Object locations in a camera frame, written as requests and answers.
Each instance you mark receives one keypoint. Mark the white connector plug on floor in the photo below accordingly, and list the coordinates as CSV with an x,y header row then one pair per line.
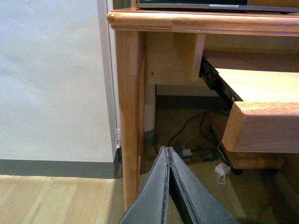
x,y
186,152

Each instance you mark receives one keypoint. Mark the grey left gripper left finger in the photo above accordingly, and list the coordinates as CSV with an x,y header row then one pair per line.
x,y
151,204

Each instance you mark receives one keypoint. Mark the wooden desk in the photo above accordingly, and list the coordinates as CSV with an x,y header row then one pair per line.
x,y
137,35

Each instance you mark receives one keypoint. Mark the white power adapter on floor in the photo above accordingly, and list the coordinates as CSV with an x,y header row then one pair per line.
x,y
222,169

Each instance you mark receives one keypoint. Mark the silver laptop with dark screen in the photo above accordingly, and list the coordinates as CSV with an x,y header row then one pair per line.
x,y
284,6

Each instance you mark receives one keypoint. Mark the black drawer slide rail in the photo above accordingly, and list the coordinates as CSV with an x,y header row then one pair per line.
x,y
213,80

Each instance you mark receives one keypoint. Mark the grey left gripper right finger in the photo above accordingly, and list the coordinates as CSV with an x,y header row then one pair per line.
x,y
194,202

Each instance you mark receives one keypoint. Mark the wooden pull-out keyboard tray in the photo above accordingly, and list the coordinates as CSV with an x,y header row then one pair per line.
x,y
266,120

